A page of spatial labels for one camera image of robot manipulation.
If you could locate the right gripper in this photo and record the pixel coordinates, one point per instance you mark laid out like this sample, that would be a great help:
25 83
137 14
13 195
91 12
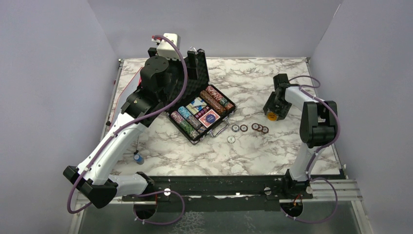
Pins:
281 113

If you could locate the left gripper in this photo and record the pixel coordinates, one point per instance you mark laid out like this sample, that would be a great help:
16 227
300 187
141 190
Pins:
191 70

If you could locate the orange dealer button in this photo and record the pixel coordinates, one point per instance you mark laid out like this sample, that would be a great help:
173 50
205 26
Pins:
272 116

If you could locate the black poker case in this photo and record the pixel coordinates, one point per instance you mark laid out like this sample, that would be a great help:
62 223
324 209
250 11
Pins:
203 109

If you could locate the red card deck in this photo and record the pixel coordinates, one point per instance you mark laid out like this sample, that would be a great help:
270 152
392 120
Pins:
203 121

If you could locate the blue dealer button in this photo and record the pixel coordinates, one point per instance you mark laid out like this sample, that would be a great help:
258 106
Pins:
210 118

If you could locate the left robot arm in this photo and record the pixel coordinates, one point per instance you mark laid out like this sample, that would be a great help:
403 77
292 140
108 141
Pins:
164 82

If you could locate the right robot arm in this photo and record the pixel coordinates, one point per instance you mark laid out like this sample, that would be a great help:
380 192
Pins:
319 127

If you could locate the brown 100 chip left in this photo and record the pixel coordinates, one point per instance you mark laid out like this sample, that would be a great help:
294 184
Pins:
255 126

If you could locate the blue card deck in case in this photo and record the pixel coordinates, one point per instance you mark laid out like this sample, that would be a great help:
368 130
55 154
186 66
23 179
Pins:
196 105

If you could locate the brown 100 chip upper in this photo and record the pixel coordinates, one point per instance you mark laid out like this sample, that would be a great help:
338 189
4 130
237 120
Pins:
244 128

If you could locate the red framed whiteboard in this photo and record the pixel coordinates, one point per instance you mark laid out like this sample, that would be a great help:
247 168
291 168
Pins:
125 92

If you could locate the blue 10 chip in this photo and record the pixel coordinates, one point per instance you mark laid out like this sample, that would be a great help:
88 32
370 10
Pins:
235 128

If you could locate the white grey chip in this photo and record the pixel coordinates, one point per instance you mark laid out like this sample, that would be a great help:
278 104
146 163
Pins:
231 139

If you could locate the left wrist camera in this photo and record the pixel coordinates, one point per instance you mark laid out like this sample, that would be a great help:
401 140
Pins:
164 49

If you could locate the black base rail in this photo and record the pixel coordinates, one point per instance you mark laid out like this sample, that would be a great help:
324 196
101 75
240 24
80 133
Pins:
221 193

